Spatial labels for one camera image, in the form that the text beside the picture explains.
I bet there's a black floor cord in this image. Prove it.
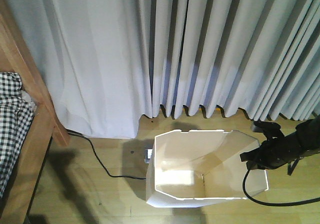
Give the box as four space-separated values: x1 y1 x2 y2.
66 131 148 180

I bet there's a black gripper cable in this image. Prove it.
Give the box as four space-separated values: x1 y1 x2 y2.
242 169 320 206

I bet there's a white trash bin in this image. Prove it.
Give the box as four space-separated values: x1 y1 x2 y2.
146 130 269 208

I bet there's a grey curtain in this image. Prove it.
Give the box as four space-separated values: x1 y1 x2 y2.
6 0 320 138

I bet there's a wooden bed frame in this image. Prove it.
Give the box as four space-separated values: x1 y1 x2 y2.
0 0 70 224

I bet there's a floor power outlet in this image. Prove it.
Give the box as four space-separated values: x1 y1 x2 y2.
144 149 153 164

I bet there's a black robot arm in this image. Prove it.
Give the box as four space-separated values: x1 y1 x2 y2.
240 116 320 170

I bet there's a checkered black white bedding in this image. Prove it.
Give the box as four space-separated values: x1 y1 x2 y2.
0 72 36 198

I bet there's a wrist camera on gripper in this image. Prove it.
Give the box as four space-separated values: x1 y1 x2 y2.
251 121 284 140

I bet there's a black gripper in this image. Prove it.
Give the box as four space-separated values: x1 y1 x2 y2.
240 141 300 170

